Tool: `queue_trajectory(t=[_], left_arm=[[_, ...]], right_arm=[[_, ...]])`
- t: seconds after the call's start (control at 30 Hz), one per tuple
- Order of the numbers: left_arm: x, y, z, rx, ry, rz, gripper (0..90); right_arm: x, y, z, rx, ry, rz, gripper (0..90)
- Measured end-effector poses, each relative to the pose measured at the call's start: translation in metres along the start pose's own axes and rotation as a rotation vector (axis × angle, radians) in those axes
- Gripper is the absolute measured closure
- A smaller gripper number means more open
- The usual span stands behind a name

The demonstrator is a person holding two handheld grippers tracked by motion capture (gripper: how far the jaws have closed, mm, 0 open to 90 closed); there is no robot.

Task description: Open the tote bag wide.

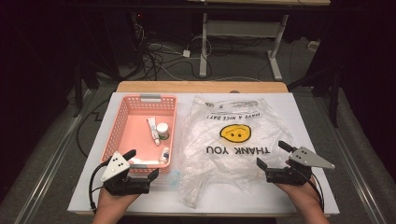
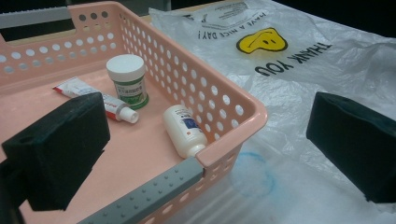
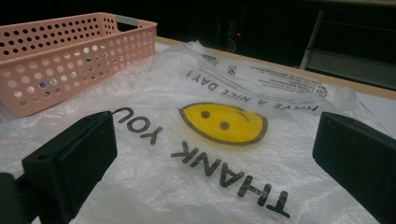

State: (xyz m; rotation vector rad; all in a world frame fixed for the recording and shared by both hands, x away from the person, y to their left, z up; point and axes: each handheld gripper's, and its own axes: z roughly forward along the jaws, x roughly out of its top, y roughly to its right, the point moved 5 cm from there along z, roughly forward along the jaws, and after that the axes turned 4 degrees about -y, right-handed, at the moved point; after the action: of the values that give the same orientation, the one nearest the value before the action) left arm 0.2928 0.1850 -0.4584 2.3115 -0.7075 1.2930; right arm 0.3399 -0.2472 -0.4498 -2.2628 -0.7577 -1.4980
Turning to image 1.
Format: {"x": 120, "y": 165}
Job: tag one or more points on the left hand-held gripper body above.
{"x": 115, "y": 169}

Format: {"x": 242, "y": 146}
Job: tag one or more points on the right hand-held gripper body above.
{"x": 306, "y": 158}

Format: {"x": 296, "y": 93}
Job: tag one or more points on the white dropper bottle blue label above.
{"x": 165, "y": 154}

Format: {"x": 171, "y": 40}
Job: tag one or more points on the pink plastic basket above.
{"x": 134, "y": 130}

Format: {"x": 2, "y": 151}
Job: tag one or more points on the white ointment tube red print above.
{"x": 152, "y": 129}

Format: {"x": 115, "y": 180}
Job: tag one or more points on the small white bottle green label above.
{"x": 162, "y": 129}

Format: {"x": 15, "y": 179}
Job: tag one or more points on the clear plastic bag yellow face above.
{"x": 205, "y": 168}

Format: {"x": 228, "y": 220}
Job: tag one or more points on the person's left hand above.
{"x": 112, "y": 203}

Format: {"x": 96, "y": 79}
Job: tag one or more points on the person's right hand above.
{"x": 303, "y": 196}

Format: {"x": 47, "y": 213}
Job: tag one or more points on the white gauze pack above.
{"x": 144, "y": 161}

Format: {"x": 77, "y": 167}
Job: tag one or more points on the clear bluish plastic wrapper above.
{"x": 172, "y": 180}

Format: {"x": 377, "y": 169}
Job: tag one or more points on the white board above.
{"x": 236, "y": 199}

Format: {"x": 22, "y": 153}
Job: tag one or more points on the white power strip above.
{"x": 313, "y": 46}

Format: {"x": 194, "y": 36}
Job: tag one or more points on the white power adapter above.
{"x": 186, "y": 53}

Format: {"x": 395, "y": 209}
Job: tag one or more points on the aluminium floor rail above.
{"x": 53, "y": 165}
{"x": 351, "y": 161}

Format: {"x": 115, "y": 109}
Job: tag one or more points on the white metal desk frame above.
{"x": 204, "y": 46}

